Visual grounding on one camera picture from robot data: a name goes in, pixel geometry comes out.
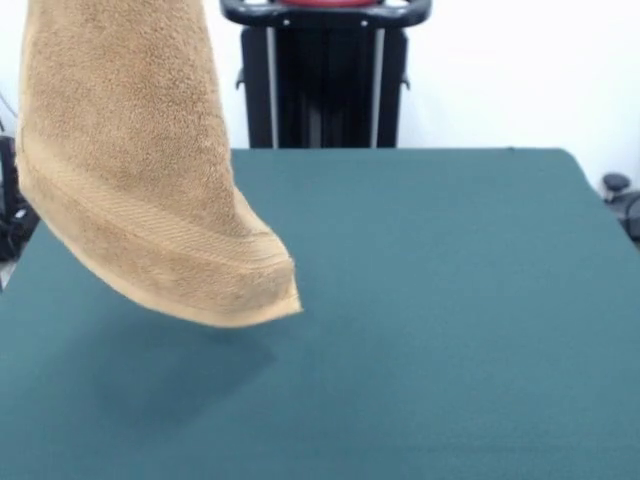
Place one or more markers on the dark green table cloth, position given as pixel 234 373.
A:
pixel 400 325

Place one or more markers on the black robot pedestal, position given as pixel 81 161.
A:
pixel 325 90

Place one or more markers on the black upright post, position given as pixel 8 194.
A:
pixel 6 180

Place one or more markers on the grey swivel chair base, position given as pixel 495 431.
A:
pixel 625 200

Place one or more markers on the tan terry towel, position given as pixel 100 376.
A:
pixel 125 175

